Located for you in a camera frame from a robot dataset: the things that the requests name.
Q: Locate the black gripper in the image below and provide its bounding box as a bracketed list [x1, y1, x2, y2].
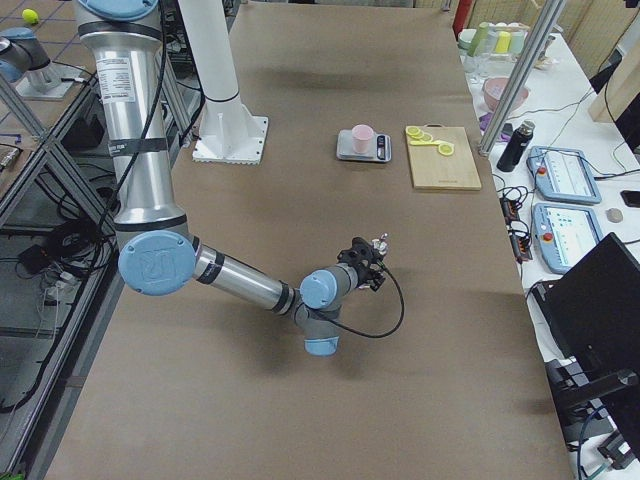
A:
[338, 237, 386, 291]

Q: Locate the pink plastic cup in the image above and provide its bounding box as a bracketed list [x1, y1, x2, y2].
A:
[351, 124, 375, 155]

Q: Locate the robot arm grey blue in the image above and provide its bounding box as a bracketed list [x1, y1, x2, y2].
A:
[75, 1, 391, 356]

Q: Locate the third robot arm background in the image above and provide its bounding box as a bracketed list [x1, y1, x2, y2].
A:
[1, 27, 71, 101]

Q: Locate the silver digital kitchen scale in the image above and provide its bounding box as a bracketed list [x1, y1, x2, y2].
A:
[336, 129, 392, 163]

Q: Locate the yellow cup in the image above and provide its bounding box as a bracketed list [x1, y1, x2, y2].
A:
[493, 31, 511, 54]

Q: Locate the green cup stack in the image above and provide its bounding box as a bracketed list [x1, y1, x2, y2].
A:
[467, 22, 490, 57]

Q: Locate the bamboo cutting board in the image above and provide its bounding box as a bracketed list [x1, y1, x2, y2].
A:
[404, 125, 482, 191]

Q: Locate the yellow plastic knife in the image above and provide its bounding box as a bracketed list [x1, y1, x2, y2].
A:
[409, 140, 442, 147]

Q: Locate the lemon slice far end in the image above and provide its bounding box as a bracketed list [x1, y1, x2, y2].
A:
[405, 126, 422, 138]

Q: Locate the lemon slice top single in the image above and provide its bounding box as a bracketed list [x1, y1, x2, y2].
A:
[437, 143, 455, 156]

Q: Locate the purple cloth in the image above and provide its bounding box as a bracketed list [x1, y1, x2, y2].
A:
[478, 112, 494, 132]

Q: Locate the black water bottle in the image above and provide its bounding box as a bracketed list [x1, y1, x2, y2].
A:
[496, 120, 535, 173]

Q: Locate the lower teach pendant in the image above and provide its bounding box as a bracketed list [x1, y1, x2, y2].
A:
[532, 202, 603, 274]

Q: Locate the teach pendant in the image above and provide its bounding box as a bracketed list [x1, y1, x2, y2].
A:
[526, 146, 602, 205]
[532, 202, 603, 274]

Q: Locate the upper teach pendant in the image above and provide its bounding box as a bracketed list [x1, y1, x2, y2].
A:
[526, 146, 602, 205]

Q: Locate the pink bowl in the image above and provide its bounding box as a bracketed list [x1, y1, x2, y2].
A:
[482, 77, 530, 112]

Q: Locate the black monitor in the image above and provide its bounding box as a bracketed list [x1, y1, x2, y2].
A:
[533, 233, 639, 455]

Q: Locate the black smartphone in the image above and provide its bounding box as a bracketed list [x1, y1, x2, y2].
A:
[620, 190, 640, 208]

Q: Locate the yellow green ball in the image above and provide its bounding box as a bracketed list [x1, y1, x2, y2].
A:
[22, 8, 40, 25]

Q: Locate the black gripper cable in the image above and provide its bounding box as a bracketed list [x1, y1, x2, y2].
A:
[309, 264, 405, 337]

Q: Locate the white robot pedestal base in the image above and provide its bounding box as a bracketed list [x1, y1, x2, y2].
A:
[179, 1, 269, 165]

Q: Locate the aluminium frame post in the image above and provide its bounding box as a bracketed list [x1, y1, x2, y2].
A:
[478, 0, 567, 157]

